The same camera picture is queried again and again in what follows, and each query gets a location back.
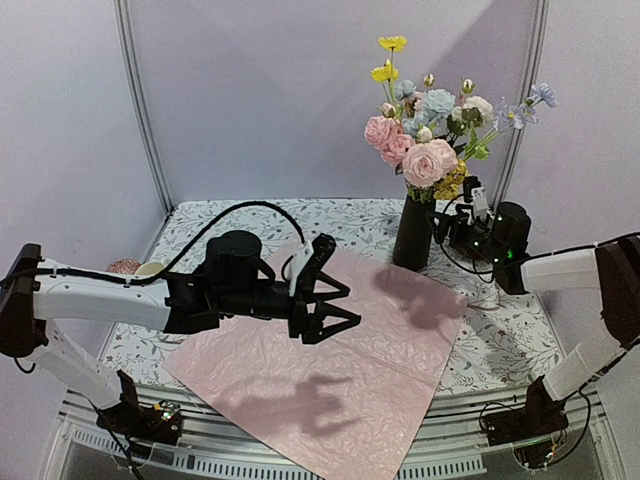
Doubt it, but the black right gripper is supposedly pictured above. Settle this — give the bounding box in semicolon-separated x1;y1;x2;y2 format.
426;204;507;265

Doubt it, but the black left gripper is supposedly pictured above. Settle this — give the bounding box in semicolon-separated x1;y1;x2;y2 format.
218;272;362;344

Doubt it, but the yellow small flower sprig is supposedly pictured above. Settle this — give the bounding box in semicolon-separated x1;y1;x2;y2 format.
433;160;469;201

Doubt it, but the pink wrapping paper sheet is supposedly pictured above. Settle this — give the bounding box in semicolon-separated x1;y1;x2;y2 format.
164;249;467;479

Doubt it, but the single pink carnation stem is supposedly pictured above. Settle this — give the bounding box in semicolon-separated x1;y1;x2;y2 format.
364;102;415;169

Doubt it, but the light blue hydrangea stem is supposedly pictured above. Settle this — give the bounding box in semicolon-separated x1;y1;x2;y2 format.
401;80;456;137

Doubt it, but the white rose stem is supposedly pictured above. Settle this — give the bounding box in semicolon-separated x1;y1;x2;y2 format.
447;78;495;138

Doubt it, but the yellow poppy flower stem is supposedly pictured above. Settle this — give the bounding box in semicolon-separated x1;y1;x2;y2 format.
370;35;408;119

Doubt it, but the small blue flower stem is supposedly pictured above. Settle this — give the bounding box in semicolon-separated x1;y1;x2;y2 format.
463;83;560;161

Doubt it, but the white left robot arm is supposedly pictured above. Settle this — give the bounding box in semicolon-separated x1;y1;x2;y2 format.
1;230;361;434

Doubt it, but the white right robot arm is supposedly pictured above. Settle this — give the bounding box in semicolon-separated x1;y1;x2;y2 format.
426;202;639;436

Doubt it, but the tall black vase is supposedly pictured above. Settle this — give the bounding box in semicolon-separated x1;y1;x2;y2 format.
392;196;436;272

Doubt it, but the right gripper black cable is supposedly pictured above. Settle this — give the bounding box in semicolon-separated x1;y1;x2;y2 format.
432;197;501;286

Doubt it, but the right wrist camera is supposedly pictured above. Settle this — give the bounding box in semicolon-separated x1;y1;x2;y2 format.
463;176;489;221

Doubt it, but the right aluminium frame post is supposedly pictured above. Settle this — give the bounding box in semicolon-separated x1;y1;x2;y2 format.
491;0;550;209

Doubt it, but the aluminium frame post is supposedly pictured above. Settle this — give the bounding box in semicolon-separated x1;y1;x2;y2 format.
114;0;175;215
491;0;550;209

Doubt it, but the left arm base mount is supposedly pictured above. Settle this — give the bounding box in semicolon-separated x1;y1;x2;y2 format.
96;370;184;446

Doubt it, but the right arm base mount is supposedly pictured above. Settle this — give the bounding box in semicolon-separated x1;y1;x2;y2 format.
479;376;569;446

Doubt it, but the left aluminium frame post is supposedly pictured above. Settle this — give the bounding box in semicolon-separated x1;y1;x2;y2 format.
114;0;175;215

